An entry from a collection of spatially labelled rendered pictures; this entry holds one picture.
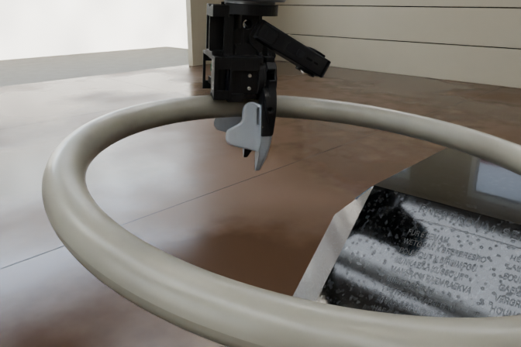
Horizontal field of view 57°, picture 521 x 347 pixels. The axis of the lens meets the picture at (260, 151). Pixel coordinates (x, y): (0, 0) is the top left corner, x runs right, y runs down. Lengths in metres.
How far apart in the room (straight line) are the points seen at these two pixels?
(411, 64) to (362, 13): 1.15
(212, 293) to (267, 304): 0.03
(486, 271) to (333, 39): 7.76
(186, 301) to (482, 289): 0.44
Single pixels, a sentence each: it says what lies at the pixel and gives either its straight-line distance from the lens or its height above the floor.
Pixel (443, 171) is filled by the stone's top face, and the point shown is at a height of 0.85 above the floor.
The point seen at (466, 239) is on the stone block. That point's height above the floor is 0.82.
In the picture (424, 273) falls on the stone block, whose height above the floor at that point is 0.78.
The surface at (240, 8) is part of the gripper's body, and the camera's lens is 0.59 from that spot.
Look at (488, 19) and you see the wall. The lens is 7.13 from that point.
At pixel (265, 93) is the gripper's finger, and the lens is 0.59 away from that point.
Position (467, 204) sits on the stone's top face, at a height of 0.85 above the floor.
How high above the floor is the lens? 1.10
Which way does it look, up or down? 18 degrees down
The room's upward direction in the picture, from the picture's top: straight up
